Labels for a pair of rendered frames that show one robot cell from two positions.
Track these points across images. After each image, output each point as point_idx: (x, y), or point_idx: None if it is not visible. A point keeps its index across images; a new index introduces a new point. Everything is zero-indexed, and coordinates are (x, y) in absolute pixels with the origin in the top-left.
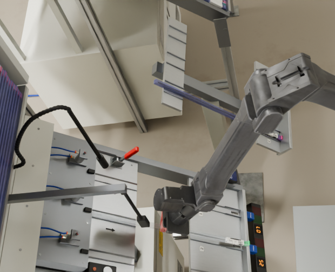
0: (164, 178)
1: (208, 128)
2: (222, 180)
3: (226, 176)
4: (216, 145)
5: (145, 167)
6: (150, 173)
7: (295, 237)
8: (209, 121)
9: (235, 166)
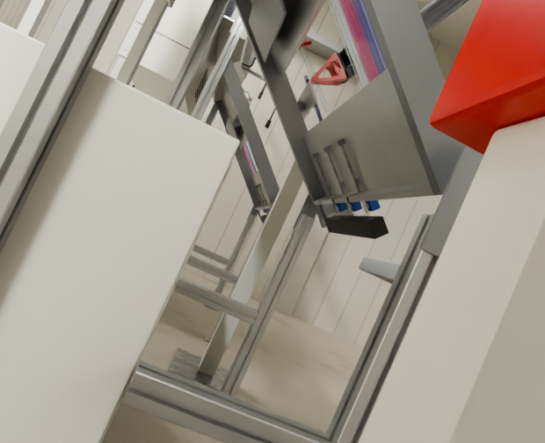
0: (283, 119)
1: (278, 199)
2: (430, 20)
3: (434, 18)
4: (265, 233)
5: (284, 86)
6: (279, 101)
7: (377, 259)
8: (285, 188)
9: (448, 10)
